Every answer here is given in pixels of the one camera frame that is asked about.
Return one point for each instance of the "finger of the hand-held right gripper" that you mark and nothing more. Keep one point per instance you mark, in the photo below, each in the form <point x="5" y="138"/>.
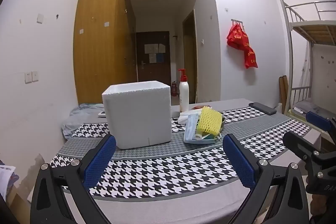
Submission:
<point x="317" y="119"/>
<point x="296" y="140"/>

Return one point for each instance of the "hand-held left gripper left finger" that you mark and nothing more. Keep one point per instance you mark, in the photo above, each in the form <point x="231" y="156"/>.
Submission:
<point x="101" y="158"/>

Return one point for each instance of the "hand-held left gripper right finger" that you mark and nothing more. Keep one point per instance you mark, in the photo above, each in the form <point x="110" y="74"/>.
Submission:
<point x="237" y="158"/>

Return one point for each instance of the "yellow foam net sleeve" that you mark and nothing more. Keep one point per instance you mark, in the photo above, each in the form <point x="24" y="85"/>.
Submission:
<point x="208" y="120"/>

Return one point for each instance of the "white foam box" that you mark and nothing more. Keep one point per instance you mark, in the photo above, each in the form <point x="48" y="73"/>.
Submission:
<point x="136" y="119"/>

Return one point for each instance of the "wooden plank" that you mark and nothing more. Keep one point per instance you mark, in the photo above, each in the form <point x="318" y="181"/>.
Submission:
<point x="281" y="91"/>
<point x="286" y="92"/>

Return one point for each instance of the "small white device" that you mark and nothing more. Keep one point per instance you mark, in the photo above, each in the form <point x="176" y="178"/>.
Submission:
<point x="101" y="114"/>

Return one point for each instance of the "blue grey cloth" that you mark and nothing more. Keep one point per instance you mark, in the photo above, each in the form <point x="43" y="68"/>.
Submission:
<point x="76" y="119"/>

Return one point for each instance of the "black phone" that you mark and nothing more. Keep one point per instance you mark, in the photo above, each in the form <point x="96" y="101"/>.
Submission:
<point x="262" y="108"/>

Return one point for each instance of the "houndstooth tablecloth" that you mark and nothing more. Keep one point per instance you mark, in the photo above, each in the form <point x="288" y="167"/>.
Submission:
<point x="157" y="174"/>

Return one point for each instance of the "red snack packet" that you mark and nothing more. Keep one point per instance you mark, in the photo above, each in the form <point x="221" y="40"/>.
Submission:
<point x="198" y="107"/>

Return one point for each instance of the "white pump lotion bottle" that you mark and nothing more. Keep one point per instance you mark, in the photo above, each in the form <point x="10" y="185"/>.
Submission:
<point x="184" y="95"/>

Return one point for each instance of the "metal bunk bed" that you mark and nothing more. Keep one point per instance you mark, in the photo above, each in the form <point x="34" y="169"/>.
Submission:
<point x="321" y="29"/>

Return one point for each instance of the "red fire extinguisher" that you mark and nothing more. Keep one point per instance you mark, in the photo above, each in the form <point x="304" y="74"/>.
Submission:
<point x="174" y="88"/>

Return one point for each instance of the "printed papers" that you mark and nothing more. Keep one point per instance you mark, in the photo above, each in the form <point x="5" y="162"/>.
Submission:
<point x="5" y="178"/>

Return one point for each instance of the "dark brown door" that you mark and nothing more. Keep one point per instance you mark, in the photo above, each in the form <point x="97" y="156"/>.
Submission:
<point x="153" y="74"/>

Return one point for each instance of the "red plastic bags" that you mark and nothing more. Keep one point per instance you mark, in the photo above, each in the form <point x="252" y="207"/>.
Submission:
<point x="241" y="43"/>

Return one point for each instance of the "light wooden side door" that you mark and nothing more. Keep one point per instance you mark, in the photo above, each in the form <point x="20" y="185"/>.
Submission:
<point x="189" y="61"/>

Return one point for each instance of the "white paper notice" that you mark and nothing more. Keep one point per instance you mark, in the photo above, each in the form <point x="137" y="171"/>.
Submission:
<point x="161" y="48"/>
<point x="151" y="48"/>
<point x="152" y="58"/>

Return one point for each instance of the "wooden wardrobe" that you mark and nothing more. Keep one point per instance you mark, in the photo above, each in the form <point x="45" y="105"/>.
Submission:
<point x="99" y="43"/>

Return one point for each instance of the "blue paper notice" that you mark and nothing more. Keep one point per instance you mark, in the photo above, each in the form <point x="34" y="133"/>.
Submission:
<point x="159" y="57"/>

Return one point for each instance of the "white wall socket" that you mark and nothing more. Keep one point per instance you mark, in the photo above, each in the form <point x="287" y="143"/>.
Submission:
<point x="27" y="77"/>
<point x="35" y="76"/>

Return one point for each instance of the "metal wall hook rack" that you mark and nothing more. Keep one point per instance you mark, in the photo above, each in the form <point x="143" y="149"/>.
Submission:
<point x="236" y="21"/>

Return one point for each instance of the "white light switch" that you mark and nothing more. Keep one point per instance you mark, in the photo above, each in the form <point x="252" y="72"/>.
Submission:
<point x="40" y="18"/>

